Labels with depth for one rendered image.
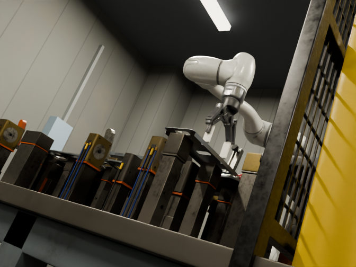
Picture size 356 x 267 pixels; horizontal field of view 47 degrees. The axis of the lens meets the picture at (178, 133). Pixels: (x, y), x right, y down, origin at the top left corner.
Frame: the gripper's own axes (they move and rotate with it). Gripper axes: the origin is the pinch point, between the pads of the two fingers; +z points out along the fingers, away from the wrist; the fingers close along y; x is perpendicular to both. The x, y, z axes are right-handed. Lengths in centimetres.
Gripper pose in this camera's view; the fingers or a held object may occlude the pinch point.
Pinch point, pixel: (215, 148)
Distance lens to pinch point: 151.0
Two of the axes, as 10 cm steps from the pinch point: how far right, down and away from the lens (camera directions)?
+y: -5.2, -4.7, -7.1
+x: 7.8, 0.7, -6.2
